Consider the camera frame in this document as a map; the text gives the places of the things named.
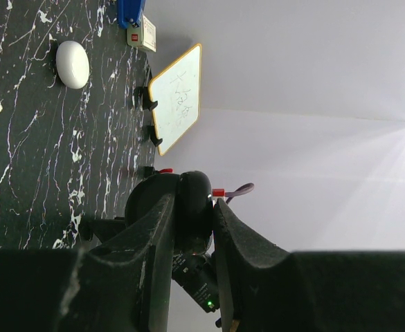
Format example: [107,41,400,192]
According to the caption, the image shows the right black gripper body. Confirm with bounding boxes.
[80,217,126,243]

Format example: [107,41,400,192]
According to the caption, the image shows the white staple box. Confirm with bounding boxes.
[127,15,156,53]

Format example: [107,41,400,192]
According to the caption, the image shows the small whiteboard yellow frame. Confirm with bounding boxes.
[148,43,202,156]

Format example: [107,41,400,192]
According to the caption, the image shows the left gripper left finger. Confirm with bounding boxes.
[0,194,174,331]

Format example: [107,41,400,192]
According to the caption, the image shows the white earbud charging case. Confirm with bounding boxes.
[55,41,90,89]

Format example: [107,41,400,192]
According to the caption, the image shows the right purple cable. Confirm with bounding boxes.
[224,182,255,205]

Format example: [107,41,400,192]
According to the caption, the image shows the black earbud case base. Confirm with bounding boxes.
[125,171,213,255]

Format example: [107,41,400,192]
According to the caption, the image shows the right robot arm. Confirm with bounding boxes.
[79,217,219,313]

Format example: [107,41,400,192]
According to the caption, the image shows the whiteboard right black stand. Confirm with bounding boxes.
[145,124,163,147]

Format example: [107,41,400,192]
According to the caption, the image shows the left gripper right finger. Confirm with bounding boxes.
[213,201,405,331]

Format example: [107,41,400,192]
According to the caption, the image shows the blue stapler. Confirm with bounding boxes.
[116,0,145,29]

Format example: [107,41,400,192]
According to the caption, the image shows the whiteboard left black stand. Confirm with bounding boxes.
[134,86,158,111]

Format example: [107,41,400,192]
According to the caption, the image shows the whiteboard black stand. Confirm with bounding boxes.
[134,86,158,111]
[145,124,163,147]

